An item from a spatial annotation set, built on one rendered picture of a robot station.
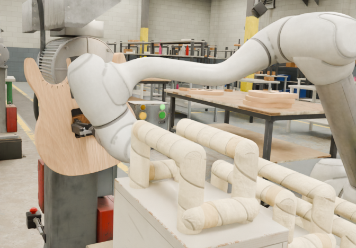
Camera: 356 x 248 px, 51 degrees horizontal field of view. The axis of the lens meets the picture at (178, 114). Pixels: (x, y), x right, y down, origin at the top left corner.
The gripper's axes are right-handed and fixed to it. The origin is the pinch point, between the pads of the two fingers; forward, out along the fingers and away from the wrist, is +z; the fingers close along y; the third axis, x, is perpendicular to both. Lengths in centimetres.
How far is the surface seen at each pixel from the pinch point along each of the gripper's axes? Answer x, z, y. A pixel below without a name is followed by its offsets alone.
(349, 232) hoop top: -9, -86, 17
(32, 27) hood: 34, 54, -3
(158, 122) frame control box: -10.3, 16.7, 33.8
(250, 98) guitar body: -41, 142, 191
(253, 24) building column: 23, 730, 714
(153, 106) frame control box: -2.9, 16.6, 32.4
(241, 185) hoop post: 6, -86, -5
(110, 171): -33, 37, 17
